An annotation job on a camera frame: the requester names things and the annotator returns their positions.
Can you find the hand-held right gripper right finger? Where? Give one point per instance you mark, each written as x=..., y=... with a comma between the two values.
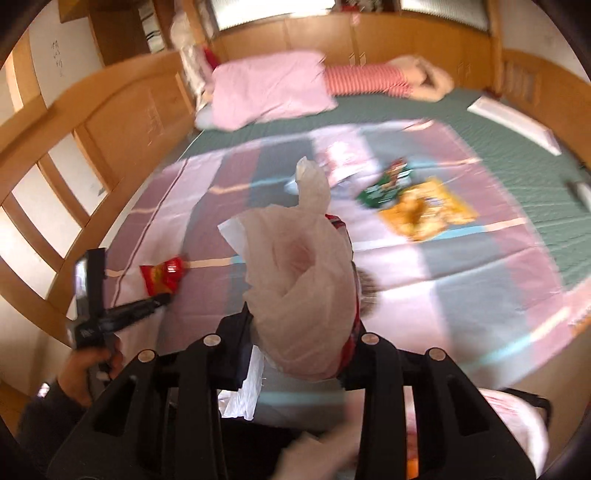
x=369, y=364

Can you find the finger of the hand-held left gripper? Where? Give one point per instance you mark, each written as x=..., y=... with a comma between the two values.
x=138, y=313

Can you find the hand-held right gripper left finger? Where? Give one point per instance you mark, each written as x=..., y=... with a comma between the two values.
x=235, y=355

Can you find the red snack packet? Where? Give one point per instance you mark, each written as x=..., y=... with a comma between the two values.
x=161, y=277

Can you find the white plastic bag red print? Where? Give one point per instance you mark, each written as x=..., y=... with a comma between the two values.
x=291, y=286

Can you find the person's left forearm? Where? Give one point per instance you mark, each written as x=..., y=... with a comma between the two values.
x=44, y=424

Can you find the person's left hand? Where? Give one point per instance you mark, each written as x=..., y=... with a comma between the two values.
x=71, y=376

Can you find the pink grey patterned sheet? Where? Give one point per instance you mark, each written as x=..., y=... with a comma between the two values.
x=461, y=286

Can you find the yellow snack bag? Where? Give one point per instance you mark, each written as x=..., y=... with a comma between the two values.
x=425, y=212

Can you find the green snack bag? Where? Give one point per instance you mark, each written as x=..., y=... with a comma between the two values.
x=383, y=187

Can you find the wooden headboard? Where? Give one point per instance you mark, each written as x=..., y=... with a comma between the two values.
x=120, y=120

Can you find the white and red plastic bag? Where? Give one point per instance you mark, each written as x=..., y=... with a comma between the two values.
x=341, y=159

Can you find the green quilted mattress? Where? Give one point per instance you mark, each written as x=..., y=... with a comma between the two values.
x=521, y=184

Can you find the white patterned pillow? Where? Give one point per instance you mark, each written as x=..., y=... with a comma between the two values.
x=194, y=78

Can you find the pink pillow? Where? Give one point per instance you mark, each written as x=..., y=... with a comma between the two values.
x=263, y=90

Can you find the white handheld appliance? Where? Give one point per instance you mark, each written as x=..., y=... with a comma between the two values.
x=581, y=194

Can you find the wooden bookshelf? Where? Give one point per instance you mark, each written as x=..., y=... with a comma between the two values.
x=124, y=32

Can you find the red white striped cushion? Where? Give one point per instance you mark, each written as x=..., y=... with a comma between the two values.
x=364, y=78

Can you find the wooden cabinet row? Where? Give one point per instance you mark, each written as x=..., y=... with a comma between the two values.
x=369, y=41

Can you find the wooden footboard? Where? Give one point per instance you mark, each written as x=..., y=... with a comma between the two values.
x=521, y=78

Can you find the frosted window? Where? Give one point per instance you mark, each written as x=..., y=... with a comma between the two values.
x=443, y=11
x=268, y=11

